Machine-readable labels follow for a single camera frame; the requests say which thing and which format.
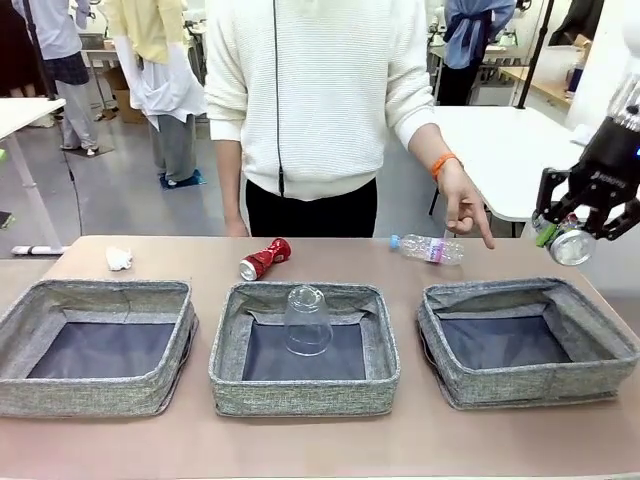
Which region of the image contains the person's left forearm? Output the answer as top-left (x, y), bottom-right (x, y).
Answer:
top-left (407, 122), bottom-right (451, 169)

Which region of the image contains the crushed dark cola can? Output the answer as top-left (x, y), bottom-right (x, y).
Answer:
top-left (547, 214), bottom-right (599, 266)

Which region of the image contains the large white table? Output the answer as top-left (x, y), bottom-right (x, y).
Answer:
top-left (432, 103), bottom-right (601, 239)

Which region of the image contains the person's right hand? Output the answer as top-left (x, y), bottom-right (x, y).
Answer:
top-left (224, 214), bottom-right (250, 238)

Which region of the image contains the clear bottle with blue cap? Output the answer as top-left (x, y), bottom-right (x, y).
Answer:
top-left (389, 232), bottom-right (465, 266)

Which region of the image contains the grey fabric basket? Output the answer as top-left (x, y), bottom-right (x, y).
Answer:
top-left (415, 277), bottom-right (640, 412)
top-left (208, 281), bottom-right (402, 418)
top-left (0, 278), bottom-right (200, 419)

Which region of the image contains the person's left hand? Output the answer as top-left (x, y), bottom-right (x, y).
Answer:
top-left (437, 159), bottom-right (496, 250)

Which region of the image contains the white tissue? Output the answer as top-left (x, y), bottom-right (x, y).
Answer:
top-left (105, 245), bottom-right (135, 272)

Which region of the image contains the person in white sweater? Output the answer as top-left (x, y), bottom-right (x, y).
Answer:
top-left (203, 0), bottom-right (436, 239)

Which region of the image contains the dark bottle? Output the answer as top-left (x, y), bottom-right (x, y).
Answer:
top-left (564, 59), bottom-right (586, 99)

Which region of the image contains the small white table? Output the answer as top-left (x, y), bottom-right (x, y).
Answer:
top-left (0, 97), bottom-right (67, 249)

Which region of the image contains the person's right forearm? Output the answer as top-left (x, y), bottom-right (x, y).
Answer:
top-left (215, 137), bottom-right (246, 219)

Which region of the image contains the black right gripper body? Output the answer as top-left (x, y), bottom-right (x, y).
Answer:
top-left (569, 117), bottom-right (640, 211)

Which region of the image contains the wooden top table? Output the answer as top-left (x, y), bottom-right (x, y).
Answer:
top-left (499, 64), bottom-right (574, 104)

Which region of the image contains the thin black cord on sweater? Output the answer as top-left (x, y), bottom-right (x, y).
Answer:
top-left (272, 0), bottom-right (287, 197)

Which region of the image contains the clear plastic cup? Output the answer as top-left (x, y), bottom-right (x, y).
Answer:
top-left (283, 284), bottom-right (335, 357)

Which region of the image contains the orange wristband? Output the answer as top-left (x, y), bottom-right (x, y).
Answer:
top-left (430, 152), bottom-right (464, 181)

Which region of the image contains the cardboard box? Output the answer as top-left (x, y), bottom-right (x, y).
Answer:
top-left (102, 67), bottom-right (146, 124)

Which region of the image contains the person in yellow top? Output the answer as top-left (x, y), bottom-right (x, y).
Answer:
top-left (102, 0), bottom-right (207, 184)

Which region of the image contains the white table foot bar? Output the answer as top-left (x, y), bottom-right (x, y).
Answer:
top-left (12, 243), bottom-right (71, 256)

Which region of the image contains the crushed red can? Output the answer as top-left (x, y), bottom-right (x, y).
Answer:
top-left (239, 237), bottom-right (293, 281)

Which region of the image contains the person in pale blue shirt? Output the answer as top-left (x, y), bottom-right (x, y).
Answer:
top-left (12, 0), bottom-right (101, 154)

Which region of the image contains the black stand pole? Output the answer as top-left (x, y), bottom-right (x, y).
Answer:
top-left (514, 0), bottom-right (554, 110)

